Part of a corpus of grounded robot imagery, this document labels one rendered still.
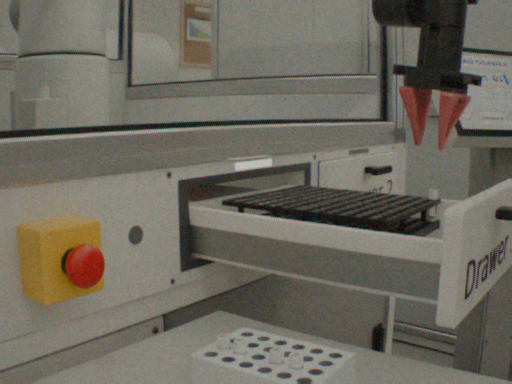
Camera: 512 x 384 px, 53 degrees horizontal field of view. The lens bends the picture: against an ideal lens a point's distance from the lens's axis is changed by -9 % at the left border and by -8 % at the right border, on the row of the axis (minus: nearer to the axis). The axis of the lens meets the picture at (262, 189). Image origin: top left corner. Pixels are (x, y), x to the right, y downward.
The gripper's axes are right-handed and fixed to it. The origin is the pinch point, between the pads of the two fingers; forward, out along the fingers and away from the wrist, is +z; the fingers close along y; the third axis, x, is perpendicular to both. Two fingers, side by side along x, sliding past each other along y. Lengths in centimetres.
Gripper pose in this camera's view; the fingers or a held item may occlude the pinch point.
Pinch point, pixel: (430, 141)
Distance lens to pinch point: 71.9
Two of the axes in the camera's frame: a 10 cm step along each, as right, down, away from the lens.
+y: -7.7, -2.1, 6.0
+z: -0.9, 9.7, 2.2
